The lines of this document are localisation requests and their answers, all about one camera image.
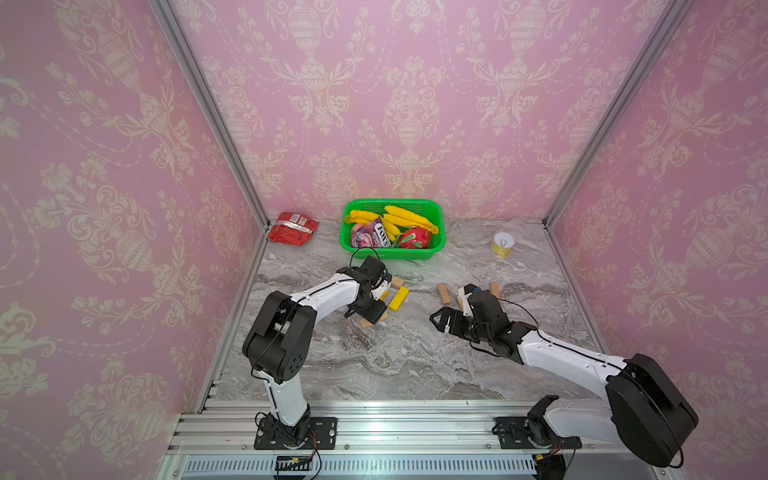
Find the purple snack packet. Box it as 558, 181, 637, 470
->
350, 219, 392, 249

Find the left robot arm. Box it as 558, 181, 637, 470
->
242, 256, 393, 450

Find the red dragon fruit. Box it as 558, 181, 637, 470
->
397, 227, 432, 250

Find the red snack bag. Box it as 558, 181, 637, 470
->
267, 212, 319, 246

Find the right frame post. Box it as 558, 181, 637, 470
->
542, 0, 693, 233

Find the left frame post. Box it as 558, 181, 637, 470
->
148, 0, 271, 231

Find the right banana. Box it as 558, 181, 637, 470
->
383, 205, 440, 234

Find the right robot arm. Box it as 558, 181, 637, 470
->
429, 285, 699, 469

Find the frame post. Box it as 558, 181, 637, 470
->
542, 0, 693, 233
148, 0, 271, 231

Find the green plastic basket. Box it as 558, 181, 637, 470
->
339, 198, 447, 260

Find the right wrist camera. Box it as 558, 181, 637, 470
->
457, 284, 480, 316

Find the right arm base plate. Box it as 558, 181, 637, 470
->
491, 417, 583, 453

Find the wooden block right four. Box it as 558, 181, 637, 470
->
490, 282, 501, 299

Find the wooden block right one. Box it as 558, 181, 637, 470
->
437, 284, 452, 305

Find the left banana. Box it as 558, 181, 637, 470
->
343, 210, 401, 242

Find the banana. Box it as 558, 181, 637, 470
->
383, 205, 440, 234
343, 210, 401, 242

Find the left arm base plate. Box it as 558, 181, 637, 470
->
253, 413, 338, 451

